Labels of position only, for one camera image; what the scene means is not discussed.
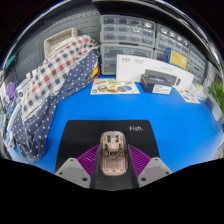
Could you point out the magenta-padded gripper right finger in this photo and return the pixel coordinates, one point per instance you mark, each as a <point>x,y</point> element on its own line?
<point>140,163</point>

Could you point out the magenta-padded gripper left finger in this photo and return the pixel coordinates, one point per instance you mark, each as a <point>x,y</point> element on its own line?
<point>87,163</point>

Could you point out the black mouse pad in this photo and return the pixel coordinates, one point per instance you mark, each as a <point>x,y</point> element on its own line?
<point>83,133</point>

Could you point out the navy polka dot cloth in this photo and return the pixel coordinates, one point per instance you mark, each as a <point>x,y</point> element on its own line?
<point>36,133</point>

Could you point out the small black box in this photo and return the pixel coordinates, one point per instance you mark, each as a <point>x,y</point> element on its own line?
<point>155,85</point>

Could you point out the printed sticker sheet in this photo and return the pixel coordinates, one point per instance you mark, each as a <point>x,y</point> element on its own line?
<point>189,96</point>
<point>113,86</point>

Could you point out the long white keyboard box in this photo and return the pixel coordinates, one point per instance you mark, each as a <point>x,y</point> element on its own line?
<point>130,68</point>

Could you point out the red and blue checked cloth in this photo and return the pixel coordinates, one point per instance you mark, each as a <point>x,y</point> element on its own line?
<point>56,70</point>

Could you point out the yellow card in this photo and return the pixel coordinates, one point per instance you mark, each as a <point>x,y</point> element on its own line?
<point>176,58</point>

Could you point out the pale woven basket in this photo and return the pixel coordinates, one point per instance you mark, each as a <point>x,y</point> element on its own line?
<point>60,40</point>

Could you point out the wall shelf with stored items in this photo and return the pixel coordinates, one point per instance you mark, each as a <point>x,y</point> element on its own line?
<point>133,6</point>

